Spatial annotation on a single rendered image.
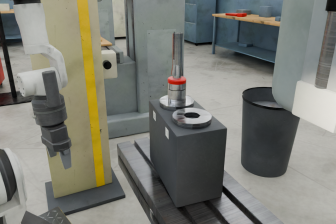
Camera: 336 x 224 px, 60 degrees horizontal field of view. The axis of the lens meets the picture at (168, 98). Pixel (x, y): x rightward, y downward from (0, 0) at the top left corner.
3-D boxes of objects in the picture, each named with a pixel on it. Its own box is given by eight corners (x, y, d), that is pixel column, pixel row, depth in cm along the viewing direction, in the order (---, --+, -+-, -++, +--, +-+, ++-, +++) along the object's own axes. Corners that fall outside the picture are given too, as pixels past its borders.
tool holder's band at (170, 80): (177, 86, 71) (177, 82, 70) (163, 81, 74) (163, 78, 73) (190, 81, 74) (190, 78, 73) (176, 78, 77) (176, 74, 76)
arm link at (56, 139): (32, 143, 89) (23, 107, 86) (62, 133, 96) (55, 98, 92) (48, 157, 80) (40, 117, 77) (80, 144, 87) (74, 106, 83)
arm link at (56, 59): (31, 92, 83) (20, 45, 80) (61, 85, 89) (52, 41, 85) (38, 95, 79) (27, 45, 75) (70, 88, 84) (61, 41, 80)
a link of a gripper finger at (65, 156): (62, 169, 85) (58, 150, 84) (72, 165, 88) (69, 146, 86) (64, 171, 84) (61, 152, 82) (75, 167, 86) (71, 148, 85)
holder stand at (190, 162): (175, 208, 67) (176, 130, 59) (149, 158, 86) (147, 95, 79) (222, 197, 70) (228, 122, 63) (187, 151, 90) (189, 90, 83)
